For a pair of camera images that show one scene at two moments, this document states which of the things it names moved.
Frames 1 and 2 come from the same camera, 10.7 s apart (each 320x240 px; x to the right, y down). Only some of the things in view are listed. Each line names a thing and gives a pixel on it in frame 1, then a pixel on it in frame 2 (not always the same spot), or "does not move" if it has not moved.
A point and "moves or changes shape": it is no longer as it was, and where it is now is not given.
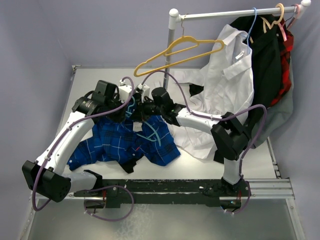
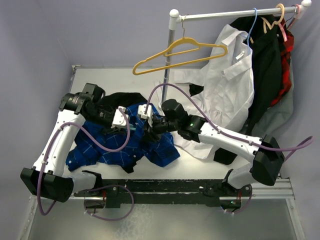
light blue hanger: x=250 y=30 does not move
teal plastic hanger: x=150 y=139 -> x=131 y=128
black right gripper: x=139 y=114 -> x=153 y=127
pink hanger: x=298 y=8 does not move
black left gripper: x=120 y=117 -> x=114 y=130
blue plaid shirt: x=126 y=135 moves or changes shape
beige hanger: x=265 y=22 does not move
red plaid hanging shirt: x=285 y=43 does not move
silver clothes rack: x=174 y=16 does not move
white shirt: x=227 y=79 does not move
